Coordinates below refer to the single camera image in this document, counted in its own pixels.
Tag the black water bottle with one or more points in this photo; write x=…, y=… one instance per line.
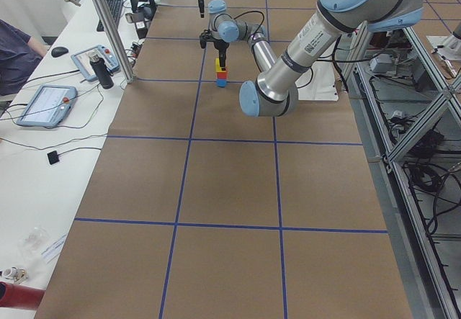
x=100, y=69

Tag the black computer mouse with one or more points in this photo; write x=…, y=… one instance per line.
x=59, y=51

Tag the far teach pendant tablet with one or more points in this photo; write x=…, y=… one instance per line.
x=85, y=61

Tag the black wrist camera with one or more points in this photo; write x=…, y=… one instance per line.
x=206, y=37

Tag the near teach pendant tablet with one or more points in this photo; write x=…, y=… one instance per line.
x=48, y=107

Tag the red cylinder object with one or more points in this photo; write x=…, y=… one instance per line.
x=20, y=297

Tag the blue foam block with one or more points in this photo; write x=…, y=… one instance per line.
x=221, y=82

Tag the yellow foam block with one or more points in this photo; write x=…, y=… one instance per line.
x=218, y=67

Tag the brown paper table cover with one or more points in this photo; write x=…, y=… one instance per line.
x=195, y=210

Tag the white pedestal base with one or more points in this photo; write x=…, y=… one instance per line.
x=319, y=83

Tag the teach pendant tablet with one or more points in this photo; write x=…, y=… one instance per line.
x=85, y=61
x=48, y=107

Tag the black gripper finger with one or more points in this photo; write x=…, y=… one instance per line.
x=201, y=5
x=222, y=56

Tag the clear plastic bag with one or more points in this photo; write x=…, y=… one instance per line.
x=32, y=244

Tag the aluminium frame post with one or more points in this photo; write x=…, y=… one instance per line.
x=113, y=36

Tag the red foam block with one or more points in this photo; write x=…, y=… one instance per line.
x=221, y=75

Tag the small black square pad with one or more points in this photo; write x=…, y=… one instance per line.
x=53, y=157

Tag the seated person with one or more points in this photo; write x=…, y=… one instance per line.
x=20, y=55

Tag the black keyboard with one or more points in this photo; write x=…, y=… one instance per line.
x=115, y=8

